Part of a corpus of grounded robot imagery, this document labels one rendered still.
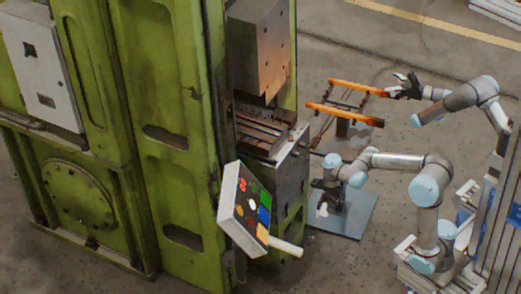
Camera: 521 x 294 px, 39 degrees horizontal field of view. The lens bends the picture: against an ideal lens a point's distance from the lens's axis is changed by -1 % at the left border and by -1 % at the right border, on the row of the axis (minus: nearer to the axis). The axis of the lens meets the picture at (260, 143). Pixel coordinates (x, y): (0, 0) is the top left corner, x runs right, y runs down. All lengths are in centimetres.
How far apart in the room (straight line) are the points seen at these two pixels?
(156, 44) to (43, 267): 191
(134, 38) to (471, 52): 336
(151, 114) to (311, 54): 255
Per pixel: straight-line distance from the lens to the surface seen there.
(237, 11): 323
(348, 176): 318
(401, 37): 612
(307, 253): 449
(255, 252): 328
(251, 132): 377
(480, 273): 361
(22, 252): 481
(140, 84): 347
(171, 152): 357
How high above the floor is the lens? 356
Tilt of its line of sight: 44 degrees down
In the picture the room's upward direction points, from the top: 3 degrees counter-clockwise
